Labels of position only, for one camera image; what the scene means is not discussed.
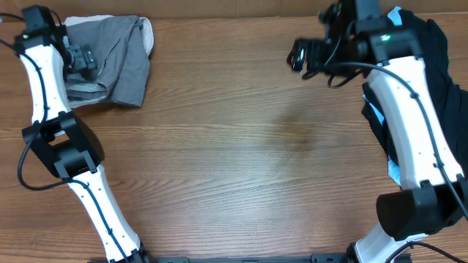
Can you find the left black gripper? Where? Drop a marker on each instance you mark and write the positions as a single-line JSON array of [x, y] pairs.
[[84, 63]]

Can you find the grey shorts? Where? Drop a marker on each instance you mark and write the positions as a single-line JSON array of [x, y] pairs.
[[120, 62]]

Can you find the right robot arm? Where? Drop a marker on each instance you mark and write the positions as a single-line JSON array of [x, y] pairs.
[[360, 40]]

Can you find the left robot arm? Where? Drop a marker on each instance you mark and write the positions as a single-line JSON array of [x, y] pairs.
[[65, 145]]

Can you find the black garment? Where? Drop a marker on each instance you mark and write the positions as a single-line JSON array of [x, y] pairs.
[[449, 100]]

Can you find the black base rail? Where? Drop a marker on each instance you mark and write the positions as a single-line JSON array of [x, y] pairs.
[[248, 260]]

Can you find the beige folded garment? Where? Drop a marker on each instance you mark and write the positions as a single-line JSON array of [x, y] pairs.
[[148, 33]]

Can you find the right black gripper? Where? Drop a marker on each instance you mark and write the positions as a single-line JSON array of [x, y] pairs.
[[314, 50]]

